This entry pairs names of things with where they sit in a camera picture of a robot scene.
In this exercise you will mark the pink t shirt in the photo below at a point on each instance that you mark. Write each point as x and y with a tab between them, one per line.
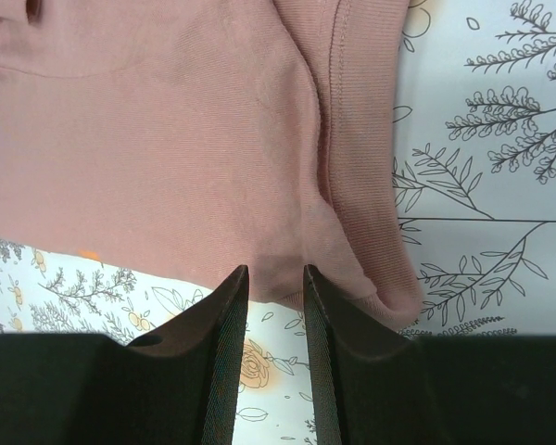
184	138

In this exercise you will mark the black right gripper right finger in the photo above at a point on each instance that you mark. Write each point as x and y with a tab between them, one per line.
370	385

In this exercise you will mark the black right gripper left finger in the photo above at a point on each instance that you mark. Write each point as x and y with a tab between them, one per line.
177	384

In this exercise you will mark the floral patterned table mat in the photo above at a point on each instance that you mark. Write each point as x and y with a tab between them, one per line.
474	181

